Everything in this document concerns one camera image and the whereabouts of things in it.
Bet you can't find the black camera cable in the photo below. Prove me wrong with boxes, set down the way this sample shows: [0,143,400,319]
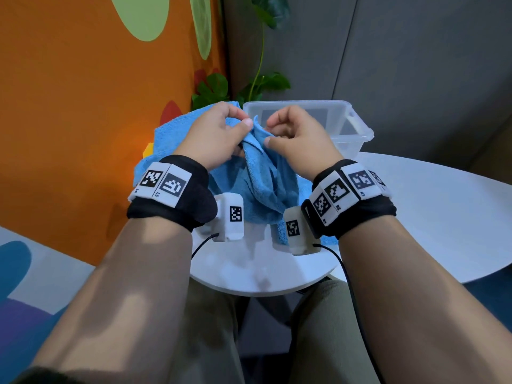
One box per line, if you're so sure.
[191,232,221,260]
[311,243,387,384]

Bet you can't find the black right camera cable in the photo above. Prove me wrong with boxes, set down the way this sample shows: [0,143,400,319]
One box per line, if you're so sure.
[311,243,387,384]

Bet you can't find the person's left hand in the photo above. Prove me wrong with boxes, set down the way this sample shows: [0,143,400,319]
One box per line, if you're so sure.
[172,101,254,172]

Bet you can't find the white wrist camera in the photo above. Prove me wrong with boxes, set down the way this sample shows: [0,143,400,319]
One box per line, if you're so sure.
[206,192,245,243]
[283,206,322,257]

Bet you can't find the person's right hand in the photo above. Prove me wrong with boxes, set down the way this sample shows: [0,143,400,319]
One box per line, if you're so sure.
[263,106,345,182]

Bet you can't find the green leafy plant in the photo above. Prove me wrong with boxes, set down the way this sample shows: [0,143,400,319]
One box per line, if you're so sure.
[191,0,292,110]

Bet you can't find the black left camera cable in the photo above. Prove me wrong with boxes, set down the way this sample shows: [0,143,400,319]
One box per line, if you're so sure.
[191,232,221,260]

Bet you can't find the blue towel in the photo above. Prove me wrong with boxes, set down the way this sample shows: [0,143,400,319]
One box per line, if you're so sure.
[207,115,340,246]
[133,101,243,187]

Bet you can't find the person's left forearm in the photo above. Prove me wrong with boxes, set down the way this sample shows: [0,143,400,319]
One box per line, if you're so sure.
[31,215,193,384]

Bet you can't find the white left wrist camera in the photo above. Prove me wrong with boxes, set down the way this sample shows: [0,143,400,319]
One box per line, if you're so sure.
[206,192,245,243]

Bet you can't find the black left wristband with markers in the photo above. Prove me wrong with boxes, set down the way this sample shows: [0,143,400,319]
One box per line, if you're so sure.
[126,154,219,233]

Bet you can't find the black wristband with markers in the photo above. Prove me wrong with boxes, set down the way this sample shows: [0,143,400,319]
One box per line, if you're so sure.
[300,158,397,241]
[126,154,219,233]

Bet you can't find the black right wristband with markers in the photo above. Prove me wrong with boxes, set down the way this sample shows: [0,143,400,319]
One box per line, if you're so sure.
[300,158,397,241]

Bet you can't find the person's leg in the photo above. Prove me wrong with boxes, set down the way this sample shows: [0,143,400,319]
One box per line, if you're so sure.
[287,279,381,384]
[172,277,247,384]

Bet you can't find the dark green shirt sleeve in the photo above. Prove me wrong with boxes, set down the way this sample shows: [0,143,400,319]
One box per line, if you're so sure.
[12,365,85,384]

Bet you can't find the clear plastic storage box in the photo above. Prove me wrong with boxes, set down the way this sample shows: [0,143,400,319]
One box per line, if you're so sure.
[242,100,375,161]

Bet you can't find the person's left leg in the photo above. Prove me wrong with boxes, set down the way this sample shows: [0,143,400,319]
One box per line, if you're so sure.
[172,277,247,384]

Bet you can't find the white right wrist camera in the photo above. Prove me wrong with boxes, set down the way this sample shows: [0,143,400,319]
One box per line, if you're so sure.
[283,206,322,257]

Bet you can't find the person's right forearm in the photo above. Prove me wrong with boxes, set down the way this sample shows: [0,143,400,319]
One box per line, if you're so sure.
[338,213,512,384]

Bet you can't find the person's right leg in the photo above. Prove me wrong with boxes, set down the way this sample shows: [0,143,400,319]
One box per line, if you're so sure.
[287,279,381,384]

